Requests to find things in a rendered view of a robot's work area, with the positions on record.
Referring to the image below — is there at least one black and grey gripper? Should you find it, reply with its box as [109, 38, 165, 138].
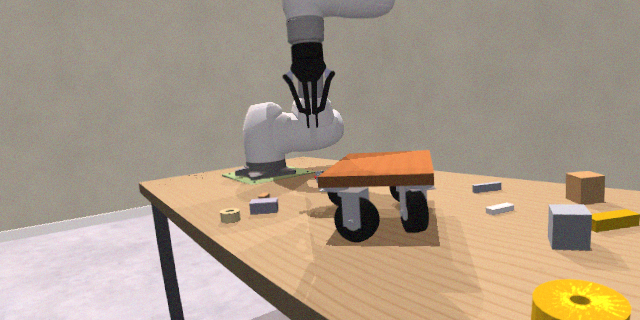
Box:
[283, 42, 335, 143]

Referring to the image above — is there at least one cream roll of masking tape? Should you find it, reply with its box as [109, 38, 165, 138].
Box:
[220, 208, 240, 223]

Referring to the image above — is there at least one yellow cylinder with center hole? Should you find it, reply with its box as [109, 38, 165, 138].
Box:
[531, 279, 631, 320]

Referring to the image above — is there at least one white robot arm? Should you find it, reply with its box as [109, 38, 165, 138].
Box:
[233, 0, 395, 180]

